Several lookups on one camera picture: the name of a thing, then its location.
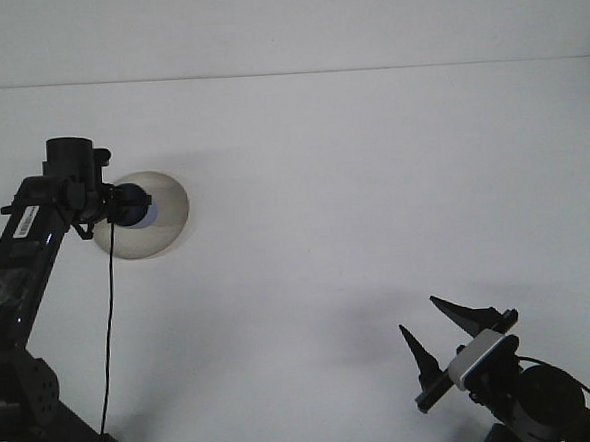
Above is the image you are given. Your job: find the pale blue cup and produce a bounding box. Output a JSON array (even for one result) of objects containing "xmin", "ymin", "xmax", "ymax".
[{"xmin": 109, "ymin": 181, "xmax": 159, "ymax": 231}]

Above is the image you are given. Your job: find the pale round plate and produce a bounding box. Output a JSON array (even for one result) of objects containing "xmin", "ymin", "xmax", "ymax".
[{"xmin": 89, "ymin": 167, "xmax": 194, "ymax": 264}]

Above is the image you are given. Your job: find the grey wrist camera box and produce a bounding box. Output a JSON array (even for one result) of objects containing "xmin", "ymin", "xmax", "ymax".
[{"xmin": 444, "ymin": 328, "xmax": 523, "ymax": 392}]

